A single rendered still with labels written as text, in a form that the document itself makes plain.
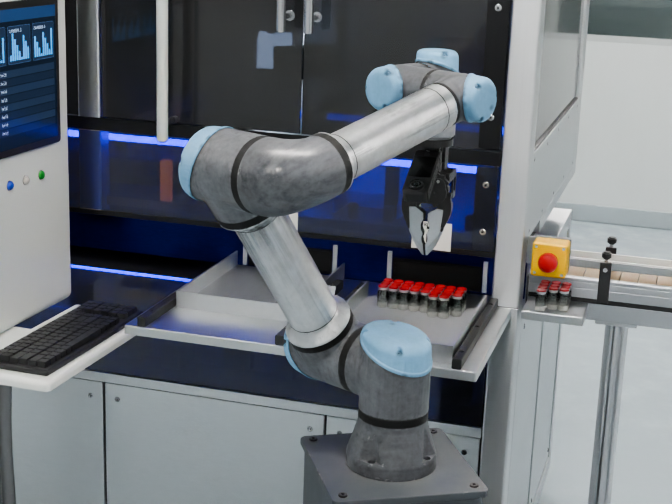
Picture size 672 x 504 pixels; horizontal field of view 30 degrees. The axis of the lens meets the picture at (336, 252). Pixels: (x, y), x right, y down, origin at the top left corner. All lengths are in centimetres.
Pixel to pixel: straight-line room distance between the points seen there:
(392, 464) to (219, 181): 55
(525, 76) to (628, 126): 467
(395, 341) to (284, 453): 95
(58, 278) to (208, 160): 108
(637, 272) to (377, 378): 90
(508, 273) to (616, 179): 465
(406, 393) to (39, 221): 106
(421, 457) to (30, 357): 82
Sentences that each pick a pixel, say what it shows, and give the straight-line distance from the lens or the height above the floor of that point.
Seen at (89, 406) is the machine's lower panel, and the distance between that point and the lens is 308.
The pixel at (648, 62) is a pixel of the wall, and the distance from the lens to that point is 717.
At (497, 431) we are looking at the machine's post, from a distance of 276.
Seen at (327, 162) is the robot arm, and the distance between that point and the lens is 179.
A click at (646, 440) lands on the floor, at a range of 437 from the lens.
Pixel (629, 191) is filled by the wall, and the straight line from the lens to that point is 728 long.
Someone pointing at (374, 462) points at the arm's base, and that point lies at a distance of 207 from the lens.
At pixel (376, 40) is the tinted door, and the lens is 263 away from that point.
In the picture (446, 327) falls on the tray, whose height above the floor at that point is 88.
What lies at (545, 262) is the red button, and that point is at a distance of 259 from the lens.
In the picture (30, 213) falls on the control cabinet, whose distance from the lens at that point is 273.
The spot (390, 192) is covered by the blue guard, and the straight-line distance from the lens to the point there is 266.
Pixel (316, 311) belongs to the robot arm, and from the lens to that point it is 203.
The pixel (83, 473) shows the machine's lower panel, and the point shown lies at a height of 33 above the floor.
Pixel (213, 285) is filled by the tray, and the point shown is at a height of 88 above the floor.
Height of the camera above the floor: 168
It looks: 15 degrees down
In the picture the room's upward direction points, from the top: 2 degrees clockwise
